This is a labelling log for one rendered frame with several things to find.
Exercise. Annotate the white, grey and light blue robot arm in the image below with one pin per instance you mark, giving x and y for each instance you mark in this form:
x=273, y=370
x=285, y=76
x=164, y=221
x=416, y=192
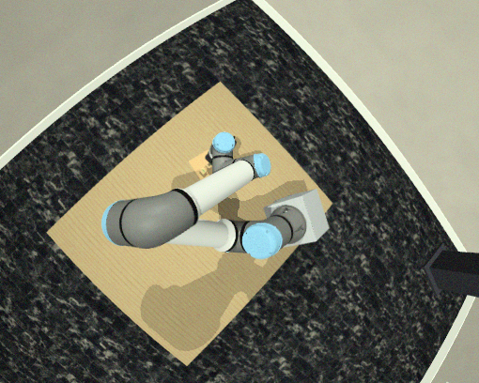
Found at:
x=149, y=222

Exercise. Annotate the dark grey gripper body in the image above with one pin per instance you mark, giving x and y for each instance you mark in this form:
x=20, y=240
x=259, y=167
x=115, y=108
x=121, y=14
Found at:
x=209, y=157

